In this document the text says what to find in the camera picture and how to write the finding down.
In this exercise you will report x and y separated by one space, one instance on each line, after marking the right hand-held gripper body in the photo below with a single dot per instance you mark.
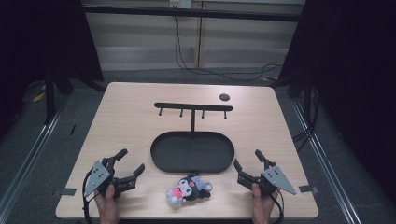
274 179

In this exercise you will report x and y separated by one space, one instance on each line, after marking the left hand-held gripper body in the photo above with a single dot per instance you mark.
99 178

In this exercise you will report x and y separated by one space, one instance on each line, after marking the black hook rack with tray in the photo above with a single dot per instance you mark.
193 153

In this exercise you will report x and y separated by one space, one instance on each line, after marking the black and pink plush toy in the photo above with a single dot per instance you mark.
188 190

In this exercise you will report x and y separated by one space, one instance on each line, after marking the person's left hand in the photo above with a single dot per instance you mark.
107 203

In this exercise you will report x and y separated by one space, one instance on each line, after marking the person's right hand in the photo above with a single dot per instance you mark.
261 203

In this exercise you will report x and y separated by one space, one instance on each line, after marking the grey tape piece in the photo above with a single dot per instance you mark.
307 188
68 191

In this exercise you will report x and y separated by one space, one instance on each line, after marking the small black floor tape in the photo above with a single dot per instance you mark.
73 129

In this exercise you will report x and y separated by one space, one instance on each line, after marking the black round cap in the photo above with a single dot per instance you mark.
224 97

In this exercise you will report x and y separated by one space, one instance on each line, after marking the black metal stand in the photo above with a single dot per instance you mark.
49 99

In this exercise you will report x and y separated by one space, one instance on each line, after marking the yellow floor marker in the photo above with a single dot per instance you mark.
39 97

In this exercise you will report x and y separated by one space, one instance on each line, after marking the black curtain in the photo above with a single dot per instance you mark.
355 77
37 40

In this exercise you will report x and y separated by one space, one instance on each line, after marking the black horizontal metal bar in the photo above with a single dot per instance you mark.
218 14

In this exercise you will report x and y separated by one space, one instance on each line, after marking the metal floor rail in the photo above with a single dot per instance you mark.
327 161
29 158

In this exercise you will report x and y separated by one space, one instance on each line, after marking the white wall socket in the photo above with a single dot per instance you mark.
180 3

